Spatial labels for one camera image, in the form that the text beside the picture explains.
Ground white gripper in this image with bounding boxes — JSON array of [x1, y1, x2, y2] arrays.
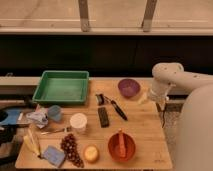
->
[[138, 88, 166, 104]]

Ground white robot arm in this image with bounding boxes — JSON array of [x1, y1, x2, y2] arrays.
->
[[142, 62, 213, 171]]

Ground green plastic tray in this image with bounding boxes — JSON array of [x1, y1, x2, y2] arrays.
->
[[33, 71, 89, 105]]

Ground purple bowl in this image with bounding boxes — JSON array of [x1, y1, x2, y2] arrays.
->
[[118, 78, 140, 98]]

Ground black rectangular remote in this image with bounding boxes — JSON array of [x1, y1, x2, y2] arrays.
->
[[98, 107, 109, 128]]

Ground red bowl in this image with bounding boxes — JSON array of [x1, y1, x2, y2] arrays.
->
[[108, 133, 136, 162]]

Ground orange carrot toy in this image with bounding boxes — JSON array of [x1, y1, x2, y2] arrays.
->
[[119, 129, 126, 158]]

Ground white plastic cup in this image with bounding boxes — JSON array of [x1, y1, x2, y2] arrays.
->
[[70, 113, 87, 133]]

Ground yellow round fruit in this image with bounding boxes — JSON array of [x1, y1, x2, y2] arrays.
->
[[83, 145, 99, 163]]

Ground bunch of red grapes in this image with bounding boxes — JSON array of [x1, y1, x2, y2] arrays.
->
[[60, 133, 84, 168]]

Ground blue plastic cup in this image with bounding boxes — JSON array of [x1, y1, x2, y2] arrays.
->
[[47, 105, 62, 122]]

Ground crumpled white blue cloth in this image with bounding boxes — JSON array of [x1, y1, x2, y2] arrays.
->
[[26, 108, 48, 129]]

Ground blue sponge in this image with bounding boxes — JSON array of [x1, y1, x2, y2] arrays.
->
[[43, 146, 65, 167]]

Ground yellow banana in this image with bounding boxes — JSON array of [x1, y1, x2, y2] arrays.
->
[[23, 129, 41, 157]]

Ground blue black object at left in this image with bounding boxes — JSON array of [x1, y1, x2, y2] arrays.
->
[[0, 107, 23, 146]]

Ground black cable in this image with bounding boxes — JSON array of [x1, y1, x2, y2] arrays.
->
[[155, 101, 168, 129]]

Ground black handled knife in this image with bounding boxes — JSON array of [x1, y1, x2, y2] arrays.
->
[[104, 96, 128, 121]]

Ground metal window post right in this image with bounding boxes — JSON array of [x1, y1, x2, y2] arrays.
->
[[141, 0, 157, 32]]

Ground metal window post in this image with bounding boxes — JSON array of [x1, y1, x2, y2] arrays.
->
[[78, 0, 90, 32], [141, 0, 157, 32]]

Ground metal window post left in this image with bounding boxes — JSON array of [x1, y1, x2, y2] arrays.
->
[[78, 0, 90, 32]]

